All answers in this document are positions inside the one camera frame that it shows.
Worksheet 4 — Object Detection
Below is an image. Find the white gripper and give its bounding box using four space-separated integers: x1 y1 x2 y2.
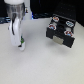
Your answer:
9 18 22 47

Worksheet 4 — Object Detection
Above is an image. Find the green-lid white kcup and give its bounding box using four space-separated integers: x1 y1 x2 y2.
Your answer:
19 38 25 51

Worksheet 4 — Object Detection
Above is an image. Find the black kcup holder drawer box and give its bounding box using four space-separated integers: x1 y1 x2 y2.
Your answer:
45 0 78 50

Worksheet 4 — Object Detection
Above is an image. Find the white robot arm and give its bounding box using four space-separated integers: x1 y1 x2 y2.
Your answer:
4 0 25 46

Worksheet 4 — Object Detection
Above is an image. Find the red-lid kcup front left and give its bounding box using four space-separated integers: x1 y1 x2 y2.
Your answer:
48 24 56 30

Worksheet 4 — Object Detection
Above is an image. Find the red-lid kcup in drawer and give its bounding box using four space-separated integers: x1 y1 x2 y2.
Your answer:
52 16 59 22

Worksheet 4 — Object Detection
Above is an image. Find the red-lid kcup front right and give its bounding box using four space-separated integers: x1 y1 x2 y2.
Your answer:
64 30 72 36

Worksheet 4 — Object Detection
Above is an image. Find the blue-lid kcup in drawer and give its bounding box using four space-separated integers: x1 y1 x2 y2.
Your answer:
66 21 74 27

